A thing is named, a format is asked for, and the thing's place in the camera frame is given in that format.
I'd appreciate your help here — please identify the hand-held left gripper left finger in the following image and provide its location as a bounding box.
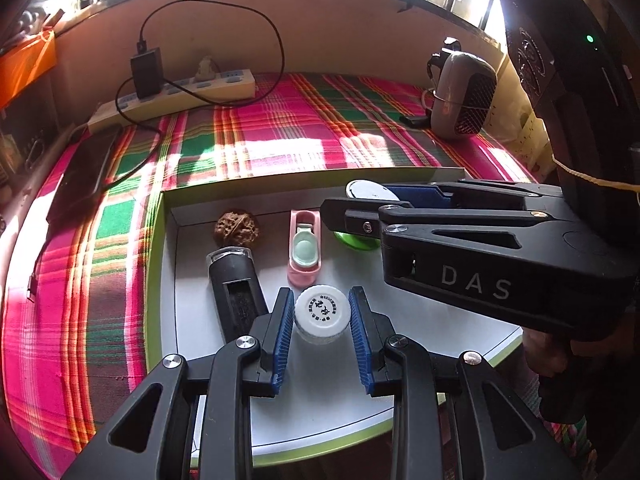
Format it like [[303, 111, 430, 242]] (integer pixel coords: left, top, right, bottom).
[[60, 287, 296, 480]]

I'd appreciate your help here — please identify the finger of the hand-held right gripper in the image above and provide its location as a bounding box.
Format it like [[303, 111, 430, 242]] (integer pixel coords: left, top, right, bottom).
[[386, 179, 568, 211], [320, 197, 551, 251]]

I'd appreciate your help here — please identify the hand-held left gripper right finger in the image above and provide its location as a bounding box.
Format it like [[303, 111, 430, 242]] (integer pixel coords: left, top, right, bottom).
[[348, 286, 583, 480]]

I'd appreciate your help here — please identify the green jar with white lid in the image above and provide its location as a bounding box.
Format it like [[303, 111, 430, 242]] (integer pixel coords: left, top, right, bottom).
[[330, 179, 401, 251]]

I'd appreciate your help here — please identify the pink and mint case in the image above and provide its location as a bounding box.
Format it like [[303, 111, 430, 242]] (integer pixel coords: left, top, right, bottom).
[[286, 208, 322, 288]]

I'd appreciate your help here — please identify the white tray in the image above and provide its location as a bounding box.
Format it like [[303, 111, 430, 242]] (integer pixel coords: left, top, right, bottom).
[[145, 165, 523, 461]]

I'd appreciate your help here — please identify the brown walnut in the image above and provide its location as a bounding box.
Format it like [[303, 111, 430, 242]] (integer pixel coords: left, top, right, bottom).
[[214, 211, 261, 248]]

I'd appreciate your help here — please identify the person's right hand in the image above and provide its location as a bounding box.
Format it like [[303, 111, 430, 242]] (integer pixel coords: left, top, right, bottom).
[[522, 321, 628, 421]]

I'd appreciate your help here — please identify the small grey fan heater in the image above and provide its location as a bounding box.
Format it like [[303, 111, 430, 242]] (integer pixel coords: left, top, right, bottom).
[[427, 37, 498, 141]]

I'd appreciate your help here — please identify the spotted cream curtain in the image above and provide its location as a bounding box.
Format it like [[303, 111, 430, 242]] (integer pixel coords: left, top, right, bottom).
[[492, 60, 556, 181]]

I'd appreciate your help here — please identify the cream power strip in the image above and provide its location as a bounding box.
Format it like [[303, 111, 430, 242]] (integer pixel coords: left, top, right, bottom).
[[87, 67, 257, 128]]

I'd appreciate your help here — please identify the plaid cloth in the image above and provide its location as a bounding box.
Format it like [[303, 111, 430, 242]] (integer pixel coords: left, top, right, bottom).
[[0, 71, 601, 480]]

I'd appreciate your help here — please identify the black charger brick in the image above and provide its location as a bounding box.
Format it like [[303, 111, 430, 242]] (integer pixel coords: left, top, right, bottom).
[[130, 47, 165, 98]]

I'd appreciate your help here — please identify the black flat tablet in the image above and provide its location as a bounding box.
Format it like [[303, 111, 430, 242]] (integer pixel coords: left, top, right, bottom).
[[46, 124, 125, 226]]

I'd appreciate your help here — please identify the orange box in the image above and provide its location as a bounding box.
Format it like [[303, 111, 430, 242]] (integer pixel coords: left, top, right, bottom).
[[0, 30, 57, 108]]

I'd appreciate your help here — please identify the yellow string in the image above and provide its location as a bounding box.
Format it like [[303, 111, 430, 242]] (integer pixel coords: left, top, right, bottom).
[[551, 154, 640, 195]]

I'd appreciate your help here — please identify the black charger cable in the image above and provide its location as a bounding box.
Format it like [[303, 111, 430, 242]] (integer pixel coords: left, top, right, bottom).
[[97, 0, 287, 193]]

